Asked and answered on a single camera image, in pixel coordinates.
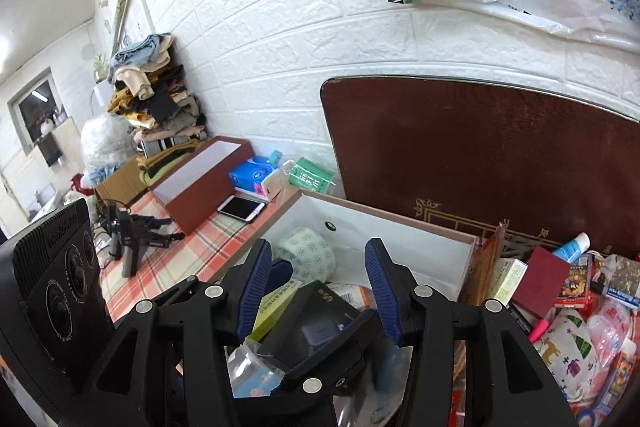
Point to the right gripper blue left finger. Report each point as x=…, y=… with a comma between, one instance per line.
x=250, y=287

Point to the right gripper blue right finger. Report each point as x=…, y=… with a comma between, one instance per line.
x=392, y=287

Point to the patterned tape roll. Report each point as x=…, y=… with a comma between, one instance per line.
x=310, y=256

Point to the large cardboard storage box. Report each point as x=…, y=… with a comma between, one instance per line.
x=436, y=256

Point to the plaid red blanket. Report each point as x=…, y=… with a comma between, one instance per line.
x=210, y=250

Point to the white smartphone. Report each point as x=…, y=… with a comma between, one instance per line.
x=241, y=208

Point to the black box in storage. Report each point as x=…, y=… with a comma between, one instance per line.
x=320, y=335

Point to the blue tissue pack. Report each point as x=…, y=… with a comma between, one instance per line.
x=252, y=175

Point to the green tissue pack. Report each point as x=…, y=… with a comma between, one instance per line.
x=309, y=176

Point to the brown box lid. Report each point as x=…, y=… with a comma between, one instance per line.
x=192, y=191

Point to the black handheld gripper on bed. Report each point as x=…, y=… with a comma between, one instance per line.
x=130, y=233

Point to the small maroon box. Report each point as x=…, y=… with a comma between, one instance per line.
x=542, y=282

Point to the dark brown headboard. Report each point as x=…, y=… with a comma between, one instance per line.
x=469, y=155

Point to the blue white tube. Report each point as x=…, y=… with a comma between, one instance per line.
x=571, y=251

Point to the printed fabric pouch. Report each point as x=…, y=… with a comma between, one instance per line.
x=568, y=352

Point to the pile of folded clothes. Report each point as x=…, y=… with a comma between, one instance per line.
x=150, y=94

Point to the pink plastic bottle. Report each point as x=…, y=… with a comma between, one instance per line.
x=608, y=327

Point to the black camera unit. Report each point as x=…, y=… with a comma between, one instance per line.
x=52, y=307

